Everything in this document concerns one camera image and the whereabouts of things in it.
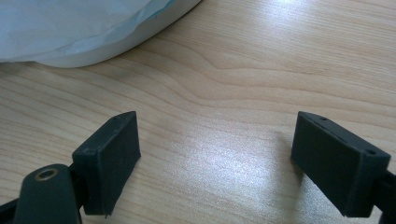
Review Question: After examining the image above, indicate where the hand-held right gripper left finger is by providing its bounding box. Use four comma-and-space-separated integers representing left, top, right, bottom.
71, 110, 142, 217

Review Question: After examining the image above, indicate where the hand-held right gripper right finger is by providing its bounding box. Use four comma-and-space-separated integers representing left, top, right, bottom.
290, 110, 392, 218

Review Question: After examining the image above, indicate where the white cloth bundle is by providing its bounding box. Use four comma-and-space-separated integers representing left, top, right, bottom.
36, 0, 203, 69

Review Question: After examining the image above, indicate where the pale blue plastic bin liner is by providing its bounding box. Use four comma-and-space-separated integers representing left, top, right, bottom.
0, 0, 174, 63

